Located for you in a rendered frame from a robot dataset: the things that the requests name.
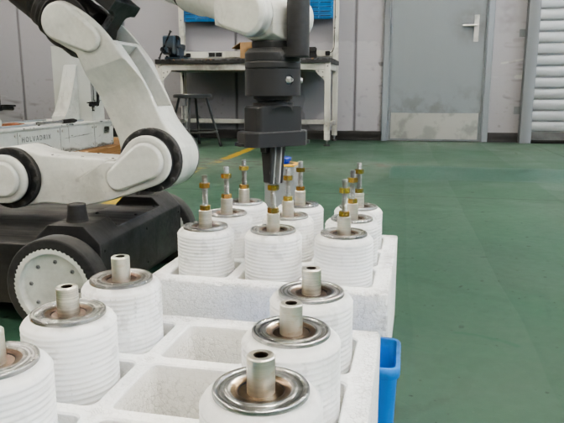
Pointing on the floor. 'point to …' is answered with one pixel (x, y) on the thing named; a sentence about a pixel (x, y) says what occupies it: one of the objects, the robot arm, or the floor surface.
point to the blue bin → (388, 378)
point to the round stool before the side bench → (197, 114)
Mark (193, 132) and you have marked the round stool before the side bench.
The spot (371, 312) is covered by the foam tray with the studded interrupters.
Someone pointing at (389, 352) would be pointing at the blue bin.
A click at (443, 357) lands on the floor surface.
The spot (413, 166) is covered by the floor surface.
